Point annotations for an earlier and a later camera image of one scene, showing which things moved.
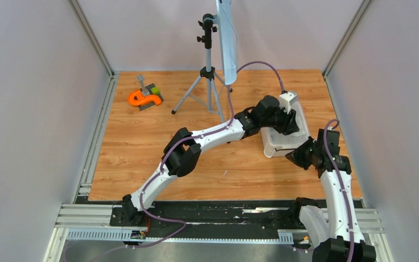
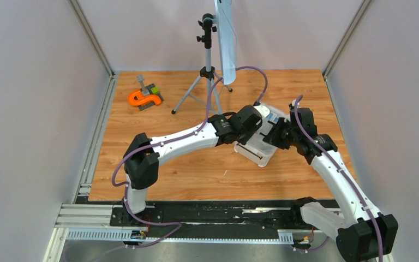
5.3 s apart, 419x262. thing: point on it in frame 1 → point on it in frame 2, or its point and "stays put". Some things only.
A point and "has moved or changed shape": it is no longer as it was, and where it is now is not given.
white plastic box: x=276 y=144 has moved or changed shape
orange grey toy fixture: x=146 y=96 stays put
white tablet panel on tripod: x=228 y=41 stays put
